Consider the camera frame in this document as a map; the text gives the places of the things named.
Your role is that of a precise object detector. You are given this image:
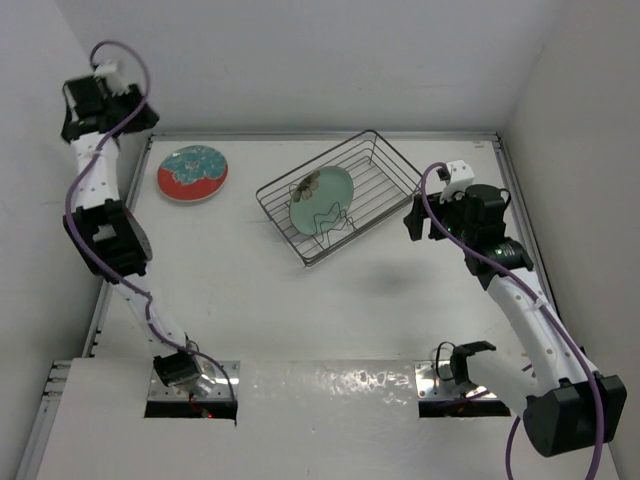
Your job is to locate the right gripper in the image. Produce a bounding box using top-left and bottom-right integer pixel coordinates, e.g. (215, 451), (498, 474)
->
(403, 185), (474, 247)

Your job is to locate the red and teal plate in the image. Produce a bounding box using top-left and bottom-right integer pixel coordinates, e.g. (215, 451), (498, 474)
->
(156, 145), (229, 203)

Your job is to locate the green flower plate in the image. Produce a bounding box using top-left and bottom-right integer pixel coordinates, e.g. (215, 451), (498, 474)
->
(289, 166), (355, 236)

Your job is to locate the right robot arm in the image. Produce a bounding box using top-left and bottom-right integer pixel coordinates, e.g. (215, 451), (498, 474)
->
(403, 184), (627, 457)

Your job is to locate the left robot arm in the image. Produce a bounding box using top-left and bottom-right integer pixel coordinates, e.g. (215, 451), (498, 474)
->
(61, 74), (202, 388)

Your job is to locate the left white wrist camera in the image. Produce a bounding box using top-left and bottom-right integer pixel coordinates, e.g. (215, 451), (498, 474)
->
(93, 60), (128, 95)

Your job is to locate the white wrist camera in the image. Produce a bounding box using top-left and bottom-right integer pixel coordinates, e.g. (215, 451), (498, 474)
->
(93, 60), (128, 95)
(437, 160), (475, 203)

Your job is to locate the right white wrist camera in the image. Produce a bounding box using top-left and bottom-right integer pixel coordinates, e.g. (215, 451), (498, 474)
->
(437, 160), (475, 203)

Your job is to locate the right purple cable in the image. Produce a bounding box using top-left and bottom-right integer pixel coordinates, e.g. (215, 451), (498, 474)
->
(420, 162), (606, 480)

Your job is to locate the grey wire dish rack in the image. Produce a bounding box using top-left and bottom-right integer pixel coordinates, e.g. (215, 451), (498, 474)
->
(256, 129), (420, 267)

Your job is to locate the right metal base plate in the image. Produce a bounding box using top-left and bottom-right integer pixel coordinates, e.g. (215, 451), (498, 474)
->
(414, 360), (498, 402)

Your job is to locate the metal base plate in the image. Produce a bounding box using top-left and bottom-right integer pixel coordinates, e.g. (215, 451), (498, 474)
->
(414, 360), (498, 402)
(147, 359), (240, 402)

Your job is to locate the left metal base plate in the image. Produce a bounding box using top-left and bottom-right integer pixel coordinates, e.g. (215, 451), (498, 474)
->
(147, 359), (240, 402)

